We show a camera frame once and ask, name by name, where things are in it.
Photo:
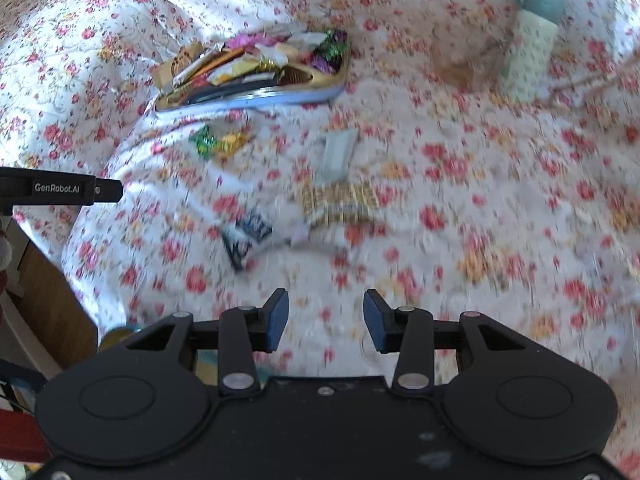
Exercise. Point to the gold and white snack tin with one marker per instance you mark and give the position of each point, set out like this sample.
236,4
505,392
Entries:
280,92

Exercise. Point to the blue and white snack packet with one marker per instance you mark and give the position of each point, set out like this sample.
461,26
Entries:
246,239

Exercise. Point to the pale green thermos bottle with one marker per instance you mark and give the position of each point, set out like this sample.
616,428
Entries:
530,50

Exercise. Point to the green snack packet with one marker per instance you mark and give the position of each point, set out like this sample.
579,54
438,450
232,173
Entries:
337,156

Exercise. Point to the pile of assorted snack packets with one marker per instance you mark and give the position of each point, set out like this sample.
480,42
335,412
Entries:
250,57

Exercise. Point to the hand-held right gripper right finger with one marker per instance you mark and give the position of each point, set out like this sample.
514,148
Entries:
375,323

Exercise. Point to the gold patterned snack packet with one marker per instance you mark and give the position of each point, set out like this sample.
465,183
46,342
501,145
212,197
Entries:
340,201

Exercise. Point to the green foil candy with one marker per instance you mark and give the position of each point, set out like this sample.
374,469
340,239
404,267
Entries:
204,142

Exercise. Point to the glass cup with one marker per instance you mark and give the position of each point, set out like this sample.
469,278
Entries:
467,65

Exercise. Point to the red object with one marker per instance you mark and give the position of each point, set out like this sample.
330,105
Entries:
15,430

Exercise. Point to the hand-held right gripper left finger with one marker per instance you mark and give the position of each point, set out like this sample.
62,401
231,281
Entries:
278,321

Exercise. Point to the floral blanket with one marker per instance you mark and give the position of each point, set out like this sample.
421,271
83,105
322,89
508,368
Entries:
450,210

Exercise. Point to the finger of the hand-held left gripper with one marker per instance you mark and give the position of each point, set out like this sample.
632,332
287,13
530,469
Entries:
109,191

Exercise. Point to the thin brown stick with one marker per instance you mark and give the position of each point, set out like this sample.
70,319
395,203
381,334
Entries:
582,84

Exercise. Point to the gold foil candy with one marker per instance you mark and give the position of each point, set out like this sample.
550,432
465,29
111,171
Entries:
233,143

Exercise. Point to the white cabinet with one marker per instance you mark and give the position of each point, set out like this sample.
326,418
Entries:
22,330

